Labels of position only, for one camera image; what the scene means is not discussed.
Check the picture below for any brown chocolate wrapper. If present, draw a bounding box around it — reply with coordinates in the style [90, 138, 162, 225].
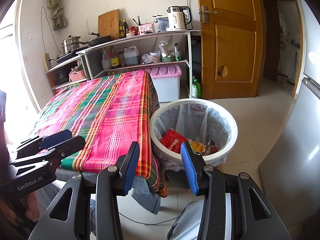
[203, 140, 218, 156]

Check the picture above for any yellow sausage stick wrapper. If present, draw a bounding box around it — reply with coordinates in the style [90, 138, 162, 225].
[189, 140, 206, 155]

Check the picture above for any red noodle sauce packet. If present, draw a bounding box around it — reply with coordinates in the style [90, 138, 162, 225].
[160, 129, 188, 154]

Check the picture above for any white trash bin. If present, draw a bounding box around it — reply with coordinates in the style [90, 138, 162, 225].
[150, 99, 238, 171]

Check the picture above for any person left hand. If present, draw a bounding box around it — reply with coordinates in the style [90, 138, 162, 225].
[1, 192, 41, 226]

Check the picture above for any pink plaid tablecloth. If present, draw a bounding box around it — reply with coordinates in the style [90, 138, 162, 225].
[29, 70, 167, 197]

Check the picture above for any pink woven basket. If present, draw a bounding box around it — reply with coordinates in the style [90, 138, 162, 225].
[69, 69, 86, 82]

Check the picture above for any silver refrigerator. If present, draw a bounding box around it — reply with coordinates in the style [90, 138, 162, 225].
[259, 3, 319, 228]

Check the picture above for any white power strip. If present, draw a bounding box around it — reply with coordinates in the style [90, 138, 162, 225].
[43, 53, 52, 71]

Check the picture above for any oil bottle yellow label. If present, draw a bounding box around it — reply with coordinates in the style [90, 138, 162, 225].
[109, 46, 120, 69]

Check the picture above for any green bottle on floor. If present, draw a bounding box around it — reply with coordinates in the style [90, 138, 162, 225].
[191, 76, 201, 99]

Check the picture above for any steel steamer pot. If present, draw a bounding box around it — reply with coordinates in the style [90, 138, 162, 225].
[61, 35, 81, 54]

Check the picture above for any white vinegar jug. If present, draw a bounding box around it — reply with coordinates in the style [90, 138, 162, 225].
[124, 46, 140, 66]

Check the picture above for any black frying pan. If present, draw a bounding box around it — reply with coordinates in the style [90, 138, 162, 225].
[87, 33, 111, 47]

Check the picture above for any pink lid storage box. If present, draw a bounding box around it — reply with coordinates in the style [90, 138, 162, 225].
[144, 65, 182, 102]

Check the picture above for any hanging grey cloth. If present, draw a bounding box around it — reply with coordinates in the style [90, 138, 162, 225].
[47, 0, 67, 30]

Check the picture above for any wooden cutting board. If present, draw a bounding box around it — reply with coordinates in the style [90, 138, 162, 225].
[98, 9, 120, 40]

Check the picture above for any pink utensil basket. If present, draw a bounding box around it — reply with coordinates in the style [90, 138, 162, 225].
[138, 22, 154, 35]

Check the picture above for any white metal shelf rack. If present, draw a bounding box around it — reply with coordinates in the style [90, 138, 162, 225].
[46, 30, 196, 102]

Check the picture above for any white electric kettle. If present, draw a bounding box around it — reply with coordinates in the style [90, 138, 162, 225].
[167, 6, 192, 31]

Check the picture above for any wooden door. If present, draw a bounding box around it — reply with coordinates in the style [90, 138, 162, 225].
[198, 0, 265, 99]

